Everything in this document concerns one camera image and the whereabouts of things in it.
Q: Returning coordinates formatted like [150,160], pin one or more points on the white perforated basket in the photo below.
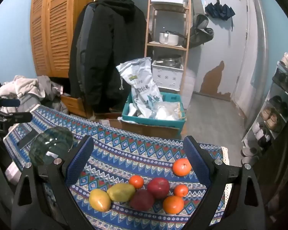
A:
[167,76]

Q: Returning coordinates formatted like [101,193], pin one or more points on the dark glass plate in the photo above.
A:
[53,141]

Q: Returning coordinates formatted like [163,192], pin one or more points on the grey hanging bag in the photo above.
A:
[200,33]

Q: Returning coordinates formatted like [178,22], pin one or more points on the wooden drawer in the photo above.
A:
[73,104]

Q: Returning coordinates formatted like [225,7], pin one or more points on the teal plastic crate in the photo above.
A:
[153,123]

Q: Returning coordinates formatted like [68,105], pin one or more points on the wooden louvered wardrobe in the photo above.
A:
[57,28]

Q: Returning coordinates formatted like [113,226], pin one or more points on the steel pot with lid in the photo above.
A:
[169,38]

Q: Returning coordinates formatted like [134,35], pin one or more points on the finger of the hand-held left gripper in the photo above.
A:
[10,102]
[17,117]

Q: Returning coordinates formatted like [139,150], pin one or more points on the greenish yellow mango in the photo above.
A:
[121,192]

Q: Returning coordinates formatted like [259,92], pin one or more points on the clear plastic bag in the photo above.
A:
[167,111]

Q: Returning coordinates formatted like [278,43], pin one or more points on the white rice bag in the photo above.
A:
[144,88]

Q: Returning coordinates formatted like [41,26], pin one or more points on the metal pipe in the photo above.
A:
[261,40]

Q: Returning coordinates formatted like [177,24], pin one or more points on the blue patterned tablecloth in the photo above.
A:
[134,153]

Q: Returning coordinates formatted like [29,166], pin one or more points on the flat cardboard box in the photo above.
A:
[146,129]

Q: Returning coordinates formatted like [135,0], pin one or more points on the dark red apple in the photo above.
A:
[142,199]

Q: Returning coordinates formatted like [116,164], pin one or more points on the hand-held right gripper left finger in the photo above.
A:
[79,159]

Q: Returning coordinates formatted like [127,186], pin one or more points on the wooden shelf rack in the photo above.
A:
[148,24]

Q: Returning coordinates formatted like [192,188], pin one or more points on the shoe rack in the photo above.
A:
[281,86]

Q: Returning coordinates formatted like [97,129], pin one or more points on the dark blue folded umbrella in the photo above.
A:
[219,10]

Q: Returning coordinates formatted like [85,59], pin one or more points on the medium orange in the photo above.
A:
[173,204]

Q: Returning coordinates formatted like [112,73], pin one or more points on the white door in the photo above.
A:
[227,40]

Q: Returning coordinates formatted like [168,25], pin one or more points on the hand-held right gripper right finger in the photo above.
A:
[197,159]

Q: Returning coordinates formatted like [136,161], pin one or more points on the black hooded jacket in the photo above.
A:
[110,40]

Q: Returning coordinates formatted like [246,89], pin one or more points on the grey garment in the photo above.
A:
[50,91]

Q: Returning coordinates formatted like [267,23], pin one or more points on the small orange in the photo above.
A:
[136,182]
[181,190]

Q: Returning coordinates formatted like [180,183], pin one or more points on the large orange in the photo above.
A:
[182,167]

